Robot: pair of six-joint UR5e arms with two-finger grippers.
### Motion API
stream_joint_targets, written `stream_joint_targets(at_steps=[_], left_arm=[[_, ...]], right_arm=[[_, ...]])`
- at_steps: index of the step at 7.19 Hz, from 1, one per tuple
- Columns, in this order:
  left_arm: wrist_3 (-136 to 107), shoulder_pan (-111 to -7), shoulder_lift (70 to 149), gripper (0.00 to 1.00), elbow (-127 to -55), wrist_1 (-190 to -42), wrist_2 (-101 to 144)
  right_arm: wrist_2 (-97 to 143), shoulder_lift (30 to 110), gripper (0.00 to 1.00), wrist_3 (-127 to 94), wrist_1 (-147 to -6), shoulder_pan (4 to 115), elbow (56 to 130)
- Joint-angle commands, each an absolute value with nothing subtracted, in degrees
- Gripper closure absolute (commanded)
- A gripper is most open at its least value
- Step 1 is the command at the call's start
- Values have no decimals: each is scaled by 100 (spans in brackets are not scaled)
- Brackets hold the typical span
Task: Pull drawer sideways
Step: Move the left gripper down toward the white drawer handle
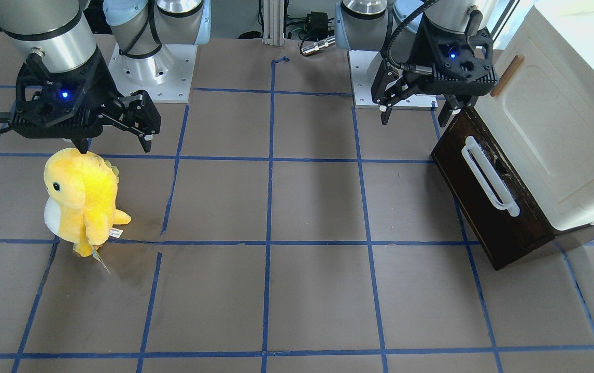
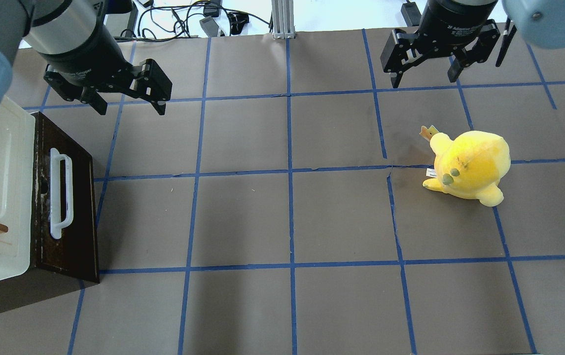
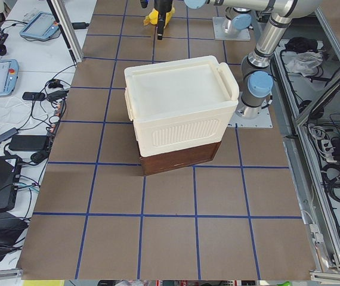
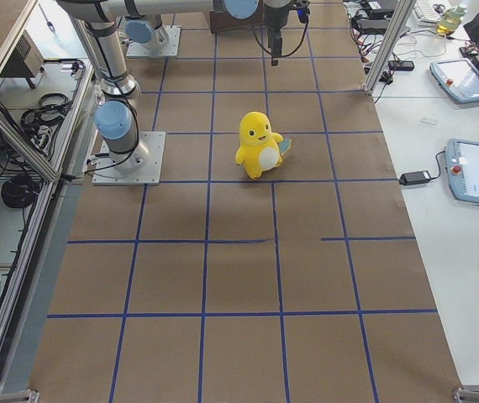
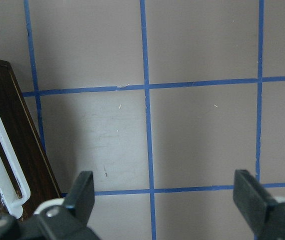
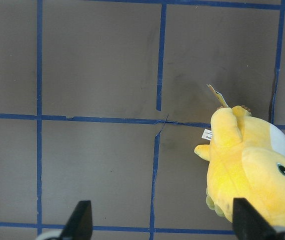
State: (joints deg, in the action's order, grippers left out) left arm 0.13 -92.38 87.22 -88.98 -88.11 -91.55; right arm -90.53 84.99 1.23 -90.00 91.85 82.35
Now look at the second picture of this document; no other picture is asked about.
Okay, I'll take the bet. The silver robot arm by drawer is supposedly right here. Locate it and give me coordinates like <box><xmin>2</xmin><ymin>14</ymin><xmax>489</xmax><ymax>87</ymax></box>
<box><xmin>0</xmin><ymin>0</ymin><xmax>172</xmax><ymax>115</ymax></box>

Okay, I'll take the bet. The white cabinet box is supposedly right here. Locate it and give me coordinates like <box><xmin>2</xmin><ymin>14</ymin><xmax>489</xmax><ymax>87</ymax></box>
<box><xmin>0</xmin><ymin>97</ymin><xmax>36</xmax><ymax>281</ymax></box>

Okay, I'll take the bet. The black gripper by drawer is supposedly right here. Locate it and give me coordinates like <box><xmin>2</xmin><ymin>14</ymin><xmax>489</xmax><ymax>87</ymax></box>
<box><xmin>43</xmin><ymin>22</ymin><xmax>173</xmax><ymax>115</ymax></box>

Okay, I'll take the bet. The aluminium frame post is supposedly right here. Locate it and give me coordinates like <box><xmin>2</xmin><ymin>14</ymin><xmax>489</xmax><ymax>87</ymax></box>
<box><xmin>271</xmin><ymin>0</ymin><xmax>296</xmax><ymax>39</ymax></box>

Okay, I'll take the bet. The black power adapter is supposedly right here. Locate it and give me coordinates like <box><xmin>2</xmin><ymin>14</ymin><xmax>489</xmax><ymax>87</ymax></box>
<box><xmin>199</xmin><ymin>16</ymin><xmax>226</xmax><ymax>37</ymax></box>

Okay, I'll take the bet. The silver robot arm near plush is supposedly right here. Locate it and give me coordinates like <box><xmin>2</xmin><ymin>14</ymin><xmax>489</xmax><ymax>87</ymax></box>
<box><xmin>380</xmin><ymin>0</ymin><xmax>565</xmax><ymax>88</ymax></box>

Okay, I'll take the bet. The black gripper near plush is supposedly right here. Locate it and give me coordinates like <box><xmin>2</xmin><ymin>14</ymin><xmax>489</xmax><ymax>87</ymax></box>
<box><xmin>380</xmin><ymin>0</ymin><xmax>500</xmax><ymax>88</ymax></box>

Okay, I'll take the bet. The yellow plush toy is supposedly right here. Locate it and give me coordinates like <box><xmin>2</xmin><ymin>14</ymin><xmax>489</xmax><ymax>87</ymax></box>
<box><xmin>420</xmin><ymin>125</ymin><xmax>512</xmax><ymax>207</ymax></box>

